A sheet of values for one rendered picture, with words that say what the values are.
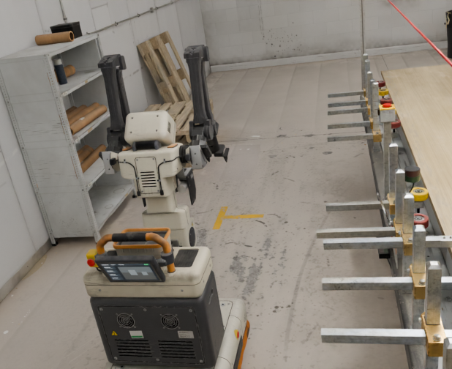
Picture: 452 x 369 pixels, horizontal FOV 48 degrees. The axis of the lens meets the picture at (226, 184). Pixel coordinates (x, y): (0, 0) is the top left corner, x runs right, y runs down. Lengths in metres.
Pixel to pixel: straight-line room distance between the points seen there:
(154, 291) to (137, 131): 0.72
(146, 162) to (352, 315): 1.53
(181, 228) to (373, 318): 1.27
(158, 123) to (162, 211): 0.43
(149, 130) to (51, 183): 1.98
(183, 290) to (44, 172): 2.25
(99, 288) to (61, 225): 2.07
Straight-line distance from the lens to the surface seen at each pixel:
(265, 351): 2.93
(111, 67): 2.55
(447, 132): 3.18
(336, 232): 2.21
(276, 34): 9.80
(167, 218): 2.49
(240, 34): 9.89
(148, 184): 2.36
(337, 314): 3.13
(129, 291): 2.28
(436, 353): 1.55
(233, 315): 2.75
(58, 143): 4.03
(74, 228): 4.32
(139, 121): 2.38
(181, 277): 2.16
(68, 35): 4.33
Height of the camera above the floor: 1.98
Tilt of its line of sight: 24 degrees down
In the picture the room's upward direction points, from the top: 9 degrees counter-clockwise
